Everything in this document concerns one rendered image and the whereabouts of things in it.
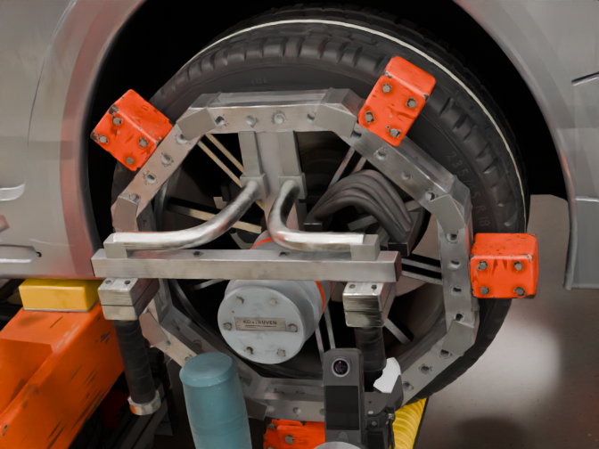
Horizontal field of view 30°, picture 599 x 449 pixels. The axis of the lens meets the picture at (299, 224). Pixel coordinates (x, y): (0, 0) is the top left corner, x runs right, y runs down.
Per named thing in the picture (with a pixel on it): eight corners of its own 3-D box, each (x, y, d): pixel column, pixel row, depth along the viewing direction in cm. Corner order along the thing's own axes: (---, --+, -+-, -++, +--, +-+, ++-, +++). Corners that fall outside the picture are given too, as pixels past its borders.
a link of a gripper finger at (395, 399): (378, 382, 145) (355, 421, 138) (376, 371, 144) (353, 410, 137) (413, 387, 143) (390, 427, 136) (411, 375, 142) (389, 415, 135)
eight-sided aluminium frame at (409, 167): (487, 407, 176) (463, 82, 153) (482, 433, 171) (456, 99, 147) (169, 392, 192) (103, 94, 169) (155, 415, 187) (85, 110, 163)
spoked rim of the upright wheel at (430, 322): (271, -11, 181) (160, 220, 207) (225, 34, 161) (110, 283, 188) (541, 144, 181) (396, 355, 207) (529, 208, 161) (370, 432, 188)
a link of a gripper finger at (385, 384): (394, 387, 151) (371, 428, 143) (389, 351, 148) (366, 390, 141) (416, 390, 149) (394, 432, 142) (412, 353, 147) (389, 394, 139)
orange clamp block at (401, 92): (406, 127, 159) (438, 77, 155) (396, 150, 153) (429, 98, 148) (364, 102, 159) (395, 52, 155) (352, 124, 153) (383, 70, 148)
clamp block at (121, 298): (161, 288, 158) (154, 255, 156) (137, 322, 151) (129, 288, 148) (129, 287, 160) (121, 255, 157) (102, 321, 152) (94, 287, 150)
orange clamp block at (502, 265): (478, 273, 167) (538, 273, 165) (471, 299, 161) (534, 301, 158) (474, 232, 164) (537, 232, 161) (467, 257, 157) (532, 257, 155)
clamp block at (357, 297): (397, 292, 148) (393, 257, 146) (384, 329, 141) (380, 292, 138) (360, 291, 150) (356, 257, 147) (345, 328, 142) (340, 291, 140)
